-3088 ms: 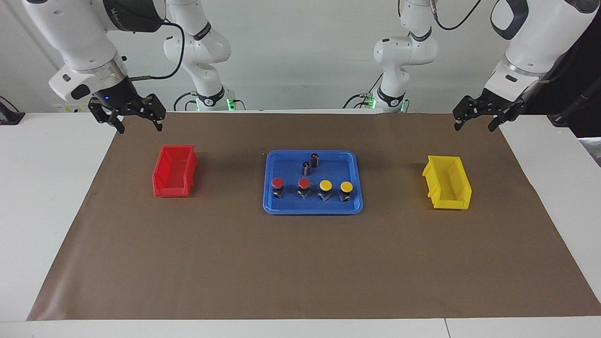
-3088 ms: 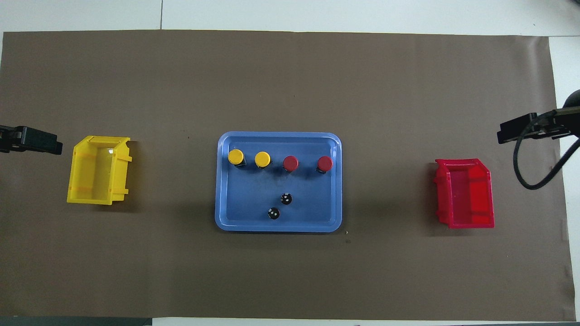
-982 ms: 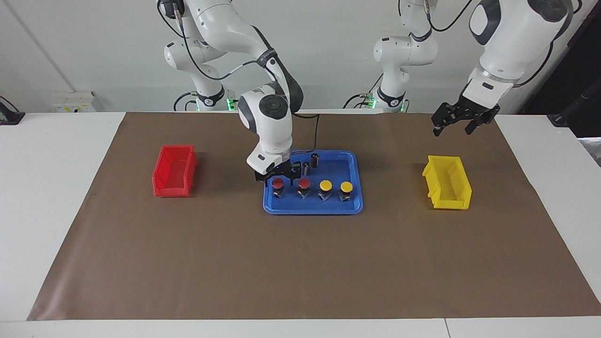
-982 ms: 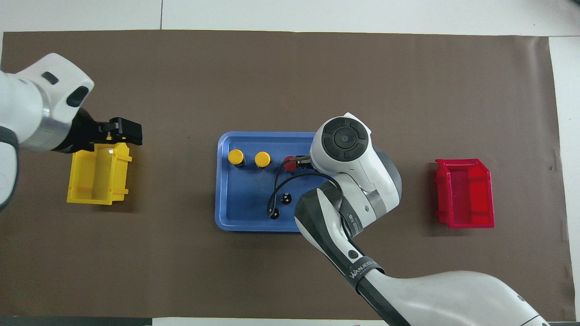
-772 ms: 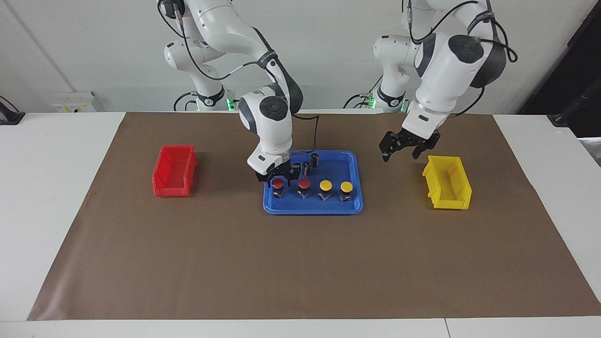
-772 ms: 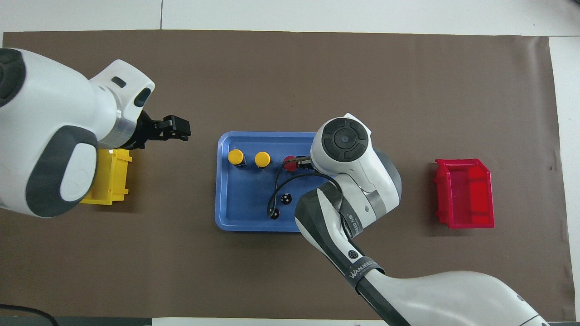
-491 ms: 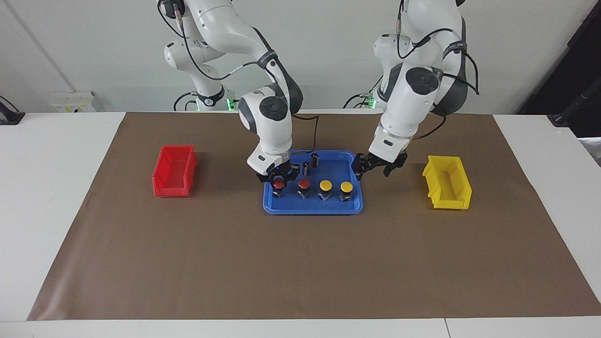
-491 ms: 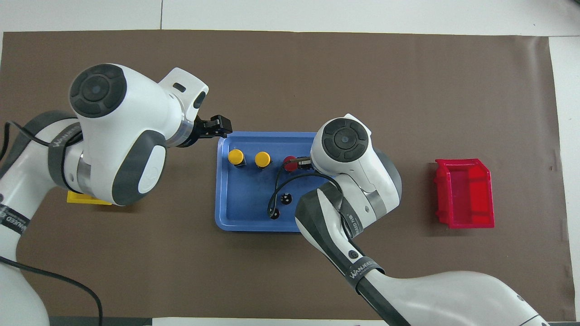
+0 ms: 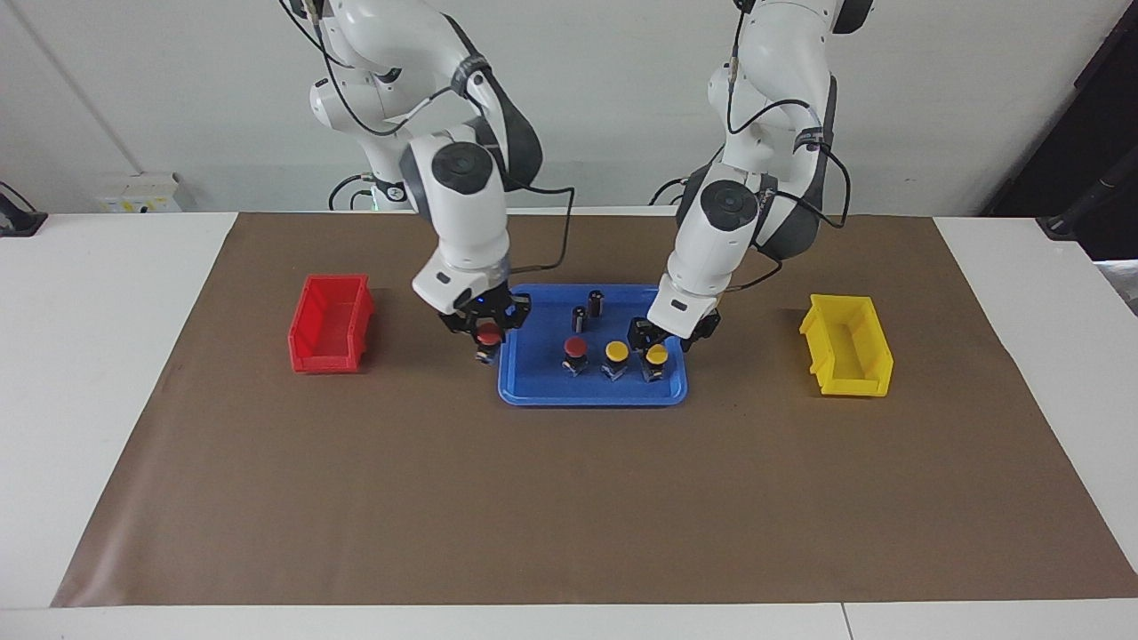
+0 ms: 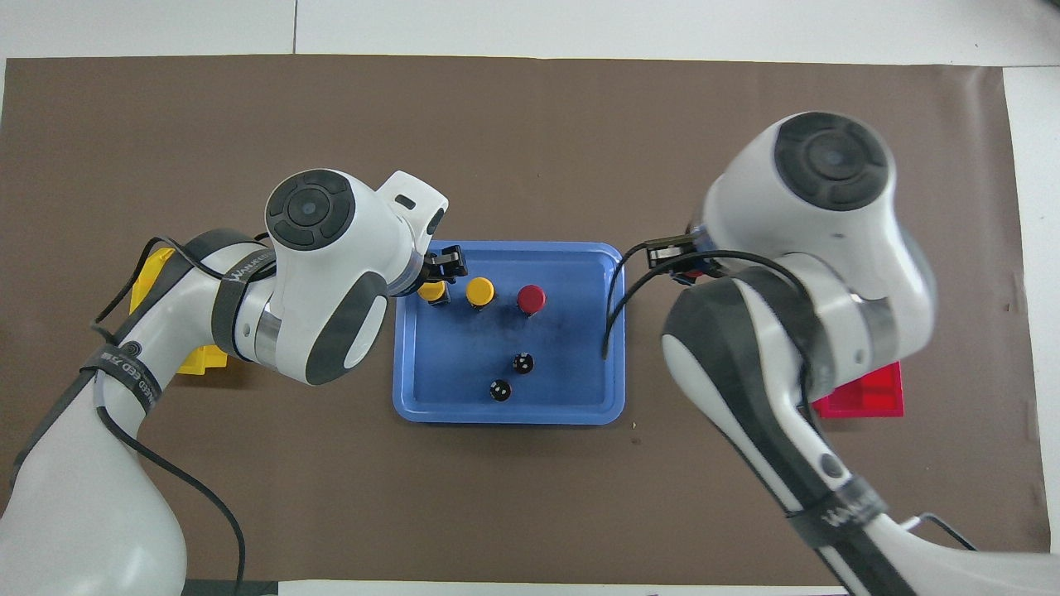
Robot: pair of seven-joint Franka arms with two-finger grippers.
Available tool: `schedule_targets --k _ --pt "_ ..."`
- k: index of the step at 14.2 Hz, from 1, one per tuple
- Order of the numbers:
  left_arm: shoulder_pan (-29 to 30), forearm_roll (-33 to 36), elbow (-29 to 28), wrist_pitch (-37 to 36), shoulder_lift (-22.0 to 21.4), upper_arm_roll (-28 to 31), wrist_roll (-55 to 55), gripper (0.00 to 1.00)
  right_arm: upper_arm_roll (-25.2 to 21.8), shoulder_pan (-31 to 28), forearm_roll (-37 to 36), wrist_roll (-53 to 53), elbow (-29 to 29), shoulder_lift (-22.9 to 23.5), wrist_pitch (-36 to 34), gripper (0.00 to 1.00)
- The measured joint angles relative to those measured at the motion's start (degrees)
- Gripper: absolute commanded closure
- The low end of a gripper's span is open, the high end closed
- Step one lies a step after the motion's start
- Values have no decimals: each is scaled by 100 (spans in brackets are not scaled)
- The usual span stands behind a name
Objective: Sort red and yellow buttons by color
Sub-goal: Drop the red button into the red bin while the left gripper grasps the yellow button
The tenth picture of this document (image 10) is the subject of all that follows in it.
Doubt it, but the brown paper table mat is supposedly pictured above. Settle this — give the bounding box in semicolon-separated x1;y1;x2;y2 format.
0;55;1030;587

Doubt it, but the yellow plastic bin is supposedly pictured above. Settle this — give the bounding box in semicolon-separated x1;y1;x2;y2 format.
128;247;229;377

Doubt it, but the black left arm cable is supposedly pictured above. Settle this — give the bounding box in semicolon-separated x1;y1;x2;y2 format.
89;236;278;596

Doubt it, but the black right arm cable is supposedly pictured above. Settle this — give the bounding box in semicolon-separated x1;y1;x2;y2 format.
600;240;978;551

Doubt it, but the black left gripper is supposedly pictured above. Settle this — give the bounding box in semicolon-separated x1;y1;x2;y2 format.
417;243;470;285

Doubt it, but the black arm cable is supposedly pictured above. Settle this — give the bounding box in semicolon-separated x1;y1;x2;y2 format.
600;240;978;551
89;236;278;596

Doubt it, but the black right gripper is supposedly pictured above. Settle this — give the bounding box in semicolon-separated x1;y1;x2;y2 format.
645;235;702;286

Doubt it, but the red plastic bin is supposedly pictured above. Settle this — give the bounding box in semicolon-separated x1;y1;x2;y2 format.
812;360;905;418

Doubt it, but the blue plastic tray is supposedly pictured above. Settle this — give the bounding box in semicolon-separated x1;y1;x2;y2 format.
393;241;626;426

